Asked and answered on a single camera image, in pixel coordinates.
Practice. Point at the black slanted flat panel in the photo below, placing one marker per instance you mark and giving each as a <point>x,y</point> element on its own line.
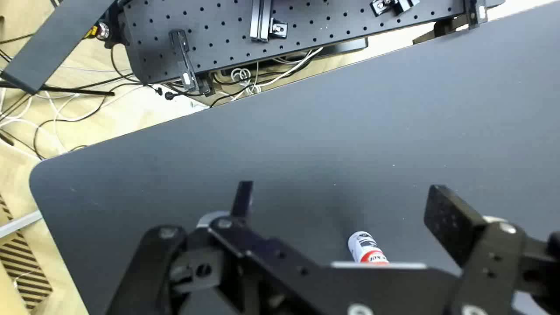
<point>54,40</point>

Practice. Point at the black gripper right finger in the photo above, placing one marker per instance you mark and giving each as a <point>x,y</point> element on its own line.
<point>458,224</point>

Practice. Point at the silver aluminium post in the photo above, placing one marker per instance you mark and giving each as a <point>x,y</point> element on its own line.
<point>262,19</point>

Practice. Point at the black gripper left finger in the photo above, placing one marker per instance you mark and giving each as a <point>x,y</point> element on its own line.
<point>159,262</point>

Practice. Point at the red white spray can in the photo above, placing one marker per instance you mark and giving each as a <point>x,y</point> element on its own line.
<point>365,245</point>

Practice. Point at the striped floor grille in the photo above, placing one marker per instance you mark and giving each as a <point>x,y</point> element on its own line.
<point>20,262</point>

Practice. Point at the silver aluminium rail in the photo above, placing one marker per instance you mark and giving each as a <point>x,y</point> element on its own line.
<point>19,222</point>

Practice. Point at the black angled bracket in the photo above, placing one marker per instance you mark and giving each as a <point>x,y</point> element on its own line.
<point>456,24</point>

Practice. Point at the black perforated breadboard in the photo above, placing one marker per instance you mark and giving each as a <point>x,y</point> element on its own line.
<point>222,28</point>

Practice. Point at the black camera clamp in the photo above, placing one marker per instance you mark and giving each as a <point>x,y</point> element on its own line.
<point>388,5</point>

